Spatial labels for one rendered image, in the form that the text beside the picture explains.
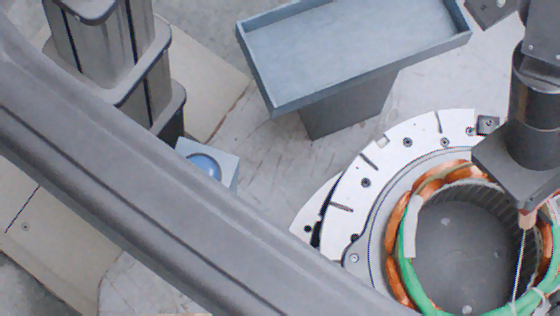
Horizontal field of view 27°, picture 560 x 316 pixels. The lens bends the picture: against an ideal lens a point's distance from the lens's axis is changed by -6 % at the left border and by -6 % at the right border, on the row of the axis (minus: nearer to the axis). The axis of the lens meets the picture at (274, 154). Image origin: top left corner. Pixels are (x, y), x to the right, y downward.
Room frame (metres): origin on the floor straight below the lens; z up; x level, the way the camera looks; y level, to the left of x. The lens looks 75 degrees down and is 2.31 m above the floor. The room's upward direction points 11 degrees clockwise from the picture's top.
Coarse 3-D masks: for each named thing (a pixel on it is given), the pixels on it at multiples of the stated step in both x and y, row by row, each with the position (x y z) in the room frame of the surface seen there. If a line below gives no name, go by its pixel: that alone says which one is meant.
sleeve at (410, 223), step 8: (416, 200) 0.29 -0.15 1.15; (408, 208) 0.28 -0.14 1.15; (416, 208) 0.29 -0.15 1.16; (408, 216) 0.28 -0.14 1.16; (416, 216) 0.28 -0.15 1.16; (408, 224) 0.27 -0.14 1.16; (416, 224) 0.27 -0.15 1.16; (408, 232) 0.26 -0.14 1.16; (408, 240) 0.25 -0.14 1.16; (408, 248) 0.24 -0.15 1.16; (408, 256) 0.24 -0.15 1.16
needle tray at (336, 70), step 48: (336, 0) 0.54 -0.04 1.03; (384, 0) 0.55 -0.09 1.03; (432, 0) 0.57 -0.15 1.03; (240, 48) 0.46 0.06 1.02; (288, 48) 0.47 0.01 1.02; (336, 48) 0.48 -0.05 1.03; (384, 48) 0.49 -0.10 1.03; (432, 48) 0.49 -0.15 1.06; (288, 96) 0.41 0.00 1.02; (336, 96) 0.45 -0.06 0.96; (384, 96) 0.49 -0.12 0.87
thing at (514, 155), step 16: (512, 112) 0.30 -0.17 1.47; (496, 128) 0.30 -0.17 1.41; (512, 128) 0.29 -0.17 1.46; (528, 128) 0.28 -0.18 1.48; (480, 144) 0.28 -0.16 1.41; (496, 144) 0.28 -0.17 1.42; (512, 144) 0.28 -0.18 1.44; (528, 144) 0.28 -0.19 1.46; (544, 144) 0.28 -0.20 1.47; (480, 160) 0.27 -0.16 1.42; (496, 160) 0.27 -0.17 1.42; (512, 160) 0.27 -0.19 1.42; (528, 160) 0.27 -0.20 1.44; (544, 160) 0.27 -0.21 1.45; (496, 176) 0.26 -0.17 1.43; (512, 176) 0.26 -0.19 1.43; (528, 176) 0.26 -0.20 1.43; (544, 176) 0.26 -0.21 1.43; (512, 192) 0.24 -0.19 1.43; (528, 192) 0.25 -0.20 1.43
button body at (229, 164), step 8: (184, 144) 0.34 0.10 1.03; (192, 144) 0.34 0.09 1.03; (200, 144) 0.34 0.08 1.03; (184, 152) 0.33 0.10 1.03; (192, 152) 0.33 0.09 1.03; (200, 152) 0.33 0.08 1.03; (208, 152) 0.33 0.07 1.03; (216, 152) 0.33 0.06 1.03; (224, 152) 0.34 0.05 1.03; (224, 160) 0.33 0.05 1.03; (232, 160) 0.33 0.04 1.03; (224, 168) 0.32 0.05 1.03; (232, 168) 0.32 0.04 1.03; (224, 176) 0.31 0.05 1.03; (232, 176) 0.31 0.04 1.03; (224, 184) 0.30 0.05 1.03; (232, 184) 0.31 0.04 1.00
